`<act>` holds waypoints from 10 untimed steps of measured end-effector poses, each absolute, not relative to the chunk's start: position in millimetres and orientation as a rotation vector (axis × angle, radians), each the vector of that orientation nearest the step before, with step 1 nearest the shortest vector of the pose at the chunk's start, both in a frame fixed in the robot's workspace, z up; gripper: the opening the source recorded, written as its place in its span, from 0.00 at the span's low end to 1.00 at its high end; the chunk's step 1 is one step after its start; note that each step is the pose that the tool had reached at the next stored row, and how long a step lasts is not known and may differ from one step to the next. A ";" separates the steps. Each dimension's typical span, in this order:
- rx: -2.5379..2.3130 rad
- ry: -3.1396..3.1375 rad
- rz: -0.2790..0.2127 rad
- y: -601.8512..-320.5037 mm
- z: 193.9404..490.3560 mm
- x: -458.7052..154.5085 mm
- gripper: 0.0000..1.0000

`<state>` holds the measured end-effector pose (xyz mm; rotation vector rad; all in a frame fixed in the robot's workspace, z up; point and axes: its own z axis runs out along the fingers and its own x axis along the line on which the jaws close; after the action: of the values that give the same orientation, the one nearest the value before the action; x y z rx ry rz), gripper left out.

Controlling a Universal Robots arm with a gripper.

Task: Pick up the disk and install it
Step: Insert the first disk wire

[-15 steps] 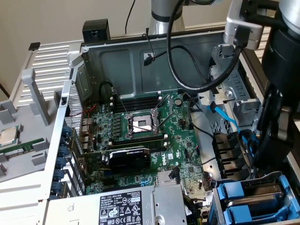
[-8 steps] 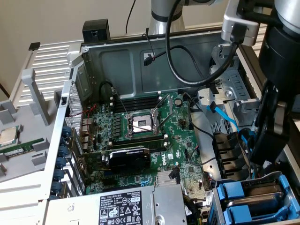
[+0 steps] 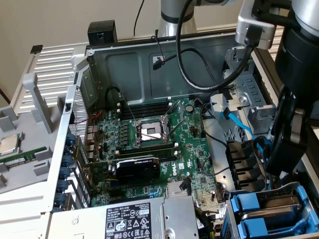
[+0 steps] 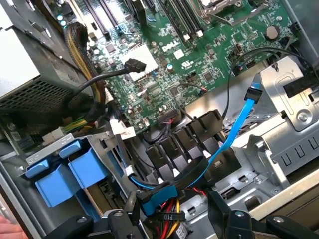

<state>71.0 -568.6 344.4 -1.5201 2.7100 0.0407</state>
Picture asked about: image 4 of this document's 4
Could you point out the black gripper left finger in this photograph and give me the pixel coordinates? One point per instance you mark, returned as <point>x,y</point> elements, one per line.
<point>119,224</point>

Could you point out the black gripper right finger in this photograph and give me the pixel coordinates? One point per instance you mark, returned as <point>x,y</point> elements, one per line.
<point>234,224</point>

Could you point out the empty blue disk carrier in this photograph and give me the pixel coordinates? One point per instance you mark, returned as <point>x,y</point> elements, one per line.
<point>54,186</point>

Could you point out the person's left hand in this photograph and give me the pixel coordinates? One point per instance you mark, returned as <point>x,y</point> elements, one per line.
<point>10,231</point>

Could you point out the black fan shroud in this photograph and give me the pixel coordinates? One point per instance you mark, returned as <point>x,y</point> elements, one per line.
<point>182,147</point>

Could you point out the hard drive in blue caddy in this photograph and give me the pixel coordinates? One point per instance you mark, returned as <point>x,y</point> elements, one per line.
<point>47,149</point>

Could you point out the silver metal drive cage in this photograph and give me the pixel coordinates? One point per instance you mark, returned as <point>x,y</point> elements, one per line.
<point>299,139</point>

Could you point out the silver heat sink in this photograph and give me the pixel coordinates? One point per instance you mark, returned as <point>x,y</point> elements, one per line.
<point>135,51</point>

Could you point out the green motherboard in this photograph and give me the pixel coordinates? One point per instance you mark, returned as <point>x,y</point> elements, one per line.
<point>211,49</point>

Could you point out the grey power supply unit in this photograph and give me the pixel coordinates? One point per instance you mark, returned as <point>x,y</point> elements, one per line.
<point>20,62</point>

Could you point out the coin cell battery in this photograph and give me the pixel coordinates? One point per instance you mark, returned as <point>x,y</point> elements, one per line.
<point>271,33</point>

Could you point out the metal socket cover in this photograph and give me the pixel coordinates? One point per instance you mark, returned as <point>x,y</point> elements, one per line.
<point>239,18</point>

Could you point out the black expansion slot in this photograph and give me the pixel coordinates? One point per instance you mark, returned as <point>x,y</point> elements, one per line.
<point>96,17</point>
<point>109,12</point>

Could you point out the black RAM slot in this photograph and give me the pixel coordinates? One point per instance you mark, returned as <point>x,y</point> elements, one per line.
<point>185,20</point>
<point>194,17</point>

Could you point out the CPU socket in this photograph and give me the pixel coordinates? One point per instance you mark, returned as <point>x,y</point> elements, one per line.
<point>211,5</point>

